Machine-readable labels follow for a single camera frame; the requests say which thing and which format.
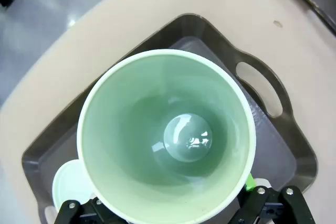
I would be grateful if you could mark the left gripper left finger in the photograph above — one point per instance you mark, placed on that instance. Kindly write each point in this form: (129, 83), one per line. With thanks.
(69, 212)

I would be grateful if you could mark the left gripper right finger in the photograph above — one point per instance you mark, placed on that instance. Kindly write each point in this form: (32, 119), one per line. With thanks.
(262, 200)

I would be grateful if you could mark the tall pale green cup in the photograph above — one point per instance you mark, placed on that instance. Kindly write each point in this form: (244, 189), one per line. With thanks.
(147, 90)

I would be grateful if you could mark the pale green bowl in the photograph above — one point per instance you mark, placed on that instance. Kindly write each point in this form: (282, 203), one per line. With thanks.
(69, 182)

